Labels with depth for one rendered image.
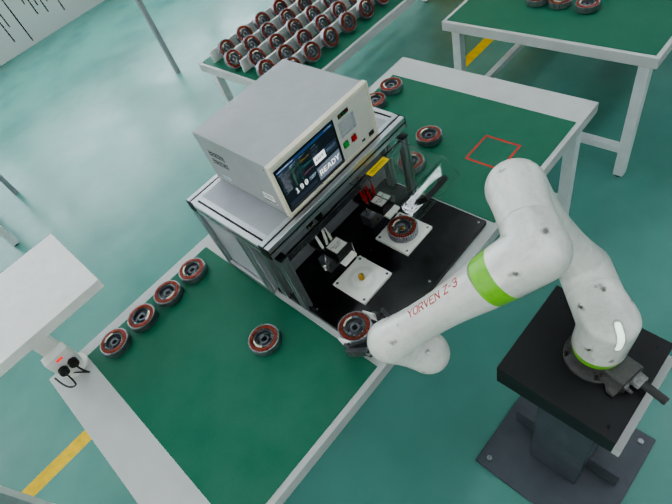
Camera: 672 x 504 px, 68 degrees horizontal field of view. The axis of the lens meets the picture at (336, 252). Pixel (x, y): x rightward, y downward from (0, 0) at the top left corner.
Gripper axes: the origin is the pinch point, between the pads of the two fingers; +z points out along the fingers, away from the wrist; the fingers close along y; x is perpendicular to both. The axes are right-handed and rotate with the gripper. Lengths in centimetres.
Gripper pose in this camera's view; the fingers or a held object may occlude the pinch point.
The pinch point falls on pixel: (356, 328)
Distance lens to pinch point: 158.7
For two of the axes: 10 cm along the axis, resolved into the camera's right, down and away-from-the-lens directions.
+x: 5.7, 7.3, 3.7
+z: -5.0, -0.4, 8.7
